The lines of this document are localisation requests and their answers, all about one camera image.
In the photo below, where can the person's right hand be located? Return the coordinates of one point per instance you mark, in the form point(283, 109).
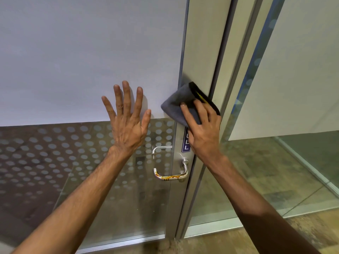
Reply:
point(204, 137)

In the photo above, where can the person's left hand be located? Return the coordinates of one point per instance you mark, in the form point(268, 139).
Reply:
point(127, 132)

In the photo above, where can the person's left little finger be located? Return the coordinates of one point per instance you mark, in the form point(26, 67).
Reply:
point(108, 107)

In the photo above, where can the person's left thumb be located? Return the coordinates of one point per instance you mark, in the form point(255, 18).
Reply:
point(145, 119)

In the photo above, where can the person's right middle finger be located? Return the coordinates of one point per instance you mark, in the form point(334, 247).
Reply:
point(201, 110)

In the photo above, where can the person's left middle finger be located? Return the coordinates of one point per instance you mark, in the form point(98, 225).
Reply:
point(127, 95)

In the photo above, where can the grey black-edged cleaning cloth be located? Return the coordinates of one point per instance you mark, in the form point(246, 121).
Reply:
point(174, 104)

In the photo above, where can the person's left forearm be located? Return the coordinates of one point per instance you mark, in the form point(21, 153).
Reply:
point(79, 203)

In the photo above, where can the person's right forearm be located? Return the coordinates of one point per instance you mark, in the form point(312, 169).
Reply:
point(251, 208)

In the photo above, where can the blue door sign sticker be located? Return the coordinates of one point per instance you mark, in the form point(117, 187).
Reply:
point(186, 144)

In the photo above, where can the frosted dotted glass door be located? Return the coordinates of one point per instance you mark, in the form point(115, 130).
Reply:
point(79, 50)

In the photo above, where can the glass partition panel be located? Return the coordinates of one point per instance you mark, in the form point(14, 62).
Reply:
point(304, 63)

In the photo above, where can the beige metal door frame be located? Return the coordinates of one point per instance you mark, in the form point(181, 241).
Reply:
point(245, 29)

